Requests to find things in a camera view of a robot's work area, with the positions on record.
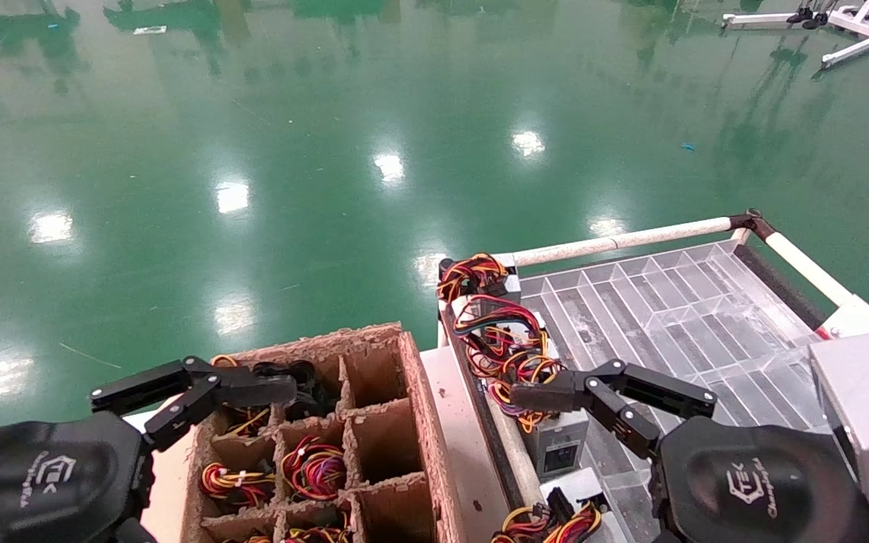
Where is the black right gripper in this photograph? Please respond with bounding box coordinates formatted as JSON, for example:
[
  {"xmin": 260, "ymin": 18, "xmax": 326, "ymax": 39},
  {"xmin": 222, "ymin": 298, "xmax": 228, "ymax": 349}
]
[{"xmin": 508, "ymin": 358, "xmax": 869, "ymax": 543}]

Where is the red purple cable bundle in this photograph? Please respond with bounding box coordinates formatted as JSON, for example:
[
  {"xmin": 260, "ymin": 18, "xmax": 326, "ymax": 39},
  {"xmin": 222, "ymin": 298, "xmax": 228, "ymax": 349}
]
[{"xmin": 281, "ymin": 435, "xmax": 348, "ymax": 503}]

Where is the yellow orange cable bundle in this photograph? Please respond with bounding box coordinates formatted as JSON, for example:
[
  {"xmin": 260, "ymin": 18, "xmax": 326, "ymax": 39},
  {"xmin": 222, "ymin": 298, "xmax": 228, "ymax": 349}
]
[{"xmin": 208, "ymin": 353, "xmax": 275, "ymax": 440}]

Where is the brown cardboard divider box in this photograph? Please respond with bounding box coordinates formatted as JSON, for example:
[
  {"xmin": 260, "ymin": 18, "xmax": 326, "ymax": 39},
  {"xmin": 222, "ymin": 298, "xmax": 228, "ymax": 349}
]
[{"xmin": 180, "ymin": 323, "xmax": 465, "ymax": 543}]

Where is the silver power supply with cables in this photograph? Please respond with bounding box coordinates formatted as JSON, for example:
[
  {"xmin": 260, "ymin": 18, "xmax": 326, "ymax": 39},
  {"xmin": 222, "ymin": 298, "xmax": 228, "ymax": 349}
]
[
  {"xmin": 480, "ymin": 351, "xmax": 591, "ymax": 477},
  {"xmin": 437, "ymin": 253, "xmax": 520, "ymax": 304},
  {"xmin": 490, "ymin": 468, "xmax": 610, "ymax": 543},
  {"xmin": 452, "ymin": 294, "xmax": 550, "ymax": 359}
]

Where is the white metal stand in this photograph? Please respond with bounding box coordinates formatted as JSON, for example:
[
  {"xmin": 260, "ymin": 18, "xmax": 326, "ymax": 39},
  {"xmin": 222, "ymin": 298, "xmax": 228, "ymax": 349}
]
[{"xmin": 721, "ymin": 0, "xmax": 869, "ymax": 70}]

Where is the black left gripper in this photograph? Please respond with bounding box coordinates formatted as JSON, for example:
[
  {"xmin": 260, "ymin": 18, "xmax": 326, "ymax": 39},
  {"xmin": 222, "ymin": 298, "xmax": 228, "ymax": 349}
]
[{"xmin": 0, "ymin": 411, "xmax": 156, "ymax": 543}]

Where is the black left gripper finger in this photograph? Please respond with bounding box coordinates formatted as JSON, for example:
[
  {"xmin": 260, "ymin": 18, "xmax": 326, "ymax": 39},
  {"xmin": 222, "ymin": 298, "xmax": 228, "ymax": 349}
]
[{"xmin": 90, "ymin": 356, "xmax": 298, "ymax": 453}]

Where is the clear acrylic divider tray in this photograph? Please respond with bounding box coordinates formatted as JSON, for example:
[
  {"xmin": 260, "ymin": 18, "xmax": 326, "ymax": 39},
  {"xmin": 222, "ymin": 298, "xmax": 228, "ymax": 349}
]
[{"xmin": 517, "ymin": 240, "xmax": 835, "ymax": 543}]

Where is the black cable bundle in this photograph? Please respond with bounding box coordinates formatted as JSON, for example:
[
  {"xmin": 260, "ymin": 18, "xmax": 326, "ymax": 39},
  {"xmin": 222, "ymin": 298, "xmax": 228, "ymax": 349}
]
[{"xmin": 252, "ymin": 360, "xmax": 342, "ymax": 422}]

